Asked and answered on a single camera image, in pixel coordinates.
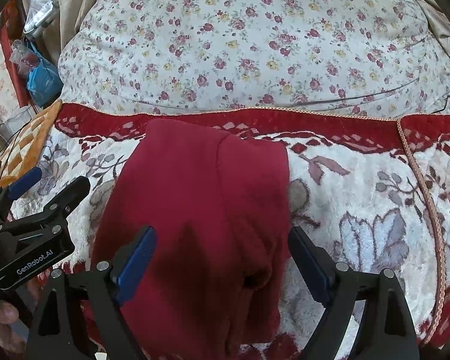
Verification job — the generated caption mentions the dark red garment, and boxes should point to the dark red garment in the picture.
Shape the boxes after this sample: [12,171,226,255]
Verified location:
[91,119,290,359]

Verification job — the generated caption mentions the left hand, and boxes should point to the left hand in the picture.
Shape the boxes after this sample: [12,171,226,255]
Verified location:
[0,301,26,354]

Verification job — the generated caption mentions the orange checkered plush cushion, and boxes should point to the orange checkered plush cushion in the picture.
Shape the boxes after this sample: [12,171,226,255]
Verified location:
[0,99,62,187]

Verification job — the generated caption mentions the blue plastic bag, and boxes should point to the blue plastic bag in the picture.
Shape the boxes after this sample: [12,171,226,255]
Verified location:
[26,58,63,108]

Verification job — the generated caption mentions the clear plastic bag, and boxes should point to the clear plastic bag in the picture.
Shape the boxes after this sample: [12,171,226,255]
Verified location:
[9,40,40,79]

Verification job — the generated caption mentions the red white plush blanket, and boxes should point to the red white plush blanket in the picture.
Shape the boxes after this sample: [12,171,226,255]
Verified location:
[12,104,450,359]

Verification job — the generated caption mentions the red wooden headboard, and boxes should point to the red wooden headboard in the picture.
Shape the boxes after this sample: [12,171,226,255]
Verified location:
[0,0,33,107]

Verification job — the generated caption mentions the floral white quilt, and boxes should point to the floral white quilt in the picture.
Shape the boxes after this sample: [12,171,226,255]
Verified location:
[58,0,450,117]

